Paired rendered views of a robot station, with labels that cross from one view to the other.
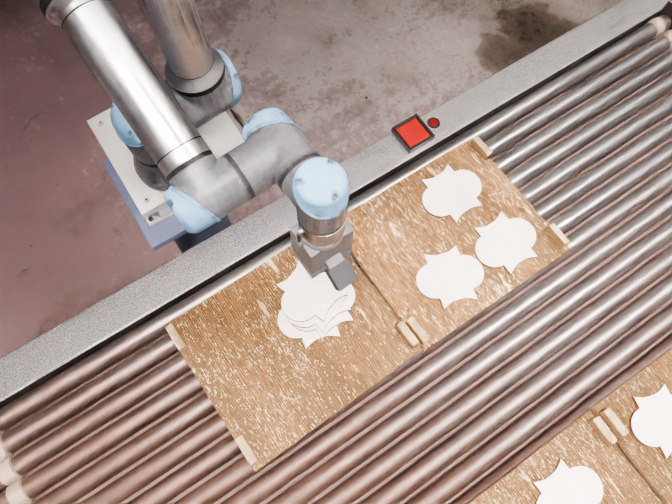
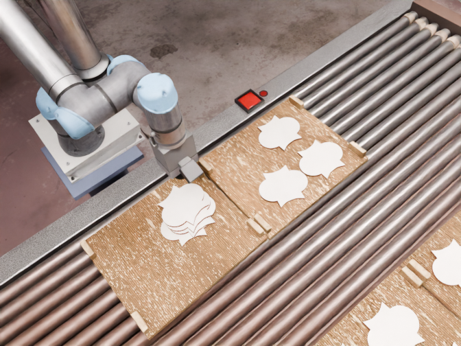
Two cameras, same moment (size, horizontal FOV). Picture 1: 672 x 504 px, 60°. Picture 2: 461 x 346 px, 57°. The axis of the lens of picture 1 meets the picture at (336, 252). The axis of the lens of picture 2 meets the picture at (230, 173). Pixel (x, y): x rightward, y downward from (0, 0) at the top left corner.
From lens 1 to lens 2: 0.31 m
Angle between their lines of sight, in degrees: 13
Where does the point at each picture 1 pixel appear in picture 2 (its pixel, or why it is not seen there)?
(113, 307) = (44, 237)
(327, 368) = (199, 258)
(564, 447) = (383, 294)
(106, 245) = not seen: hidden behind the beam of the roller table
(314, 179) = (149, 84)
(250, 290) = (140, 212)
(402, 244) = (247, 169)
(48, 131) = (19, 162)
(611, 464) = (422, 302)
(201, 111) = not seen: hidden behind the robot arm
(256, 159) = (114, 83)
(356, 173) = (213, 130)
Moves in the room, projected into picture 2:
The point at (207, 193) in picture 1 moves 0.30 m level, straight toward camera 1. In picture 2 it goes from (81, 106) to (135, 218)
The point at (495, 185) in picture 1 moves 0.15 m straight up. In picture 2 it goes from (309, 124) to (313, 92)
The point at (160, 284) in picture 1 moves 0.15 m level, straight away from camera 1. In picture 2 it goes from (77, 217) to (50, 190)
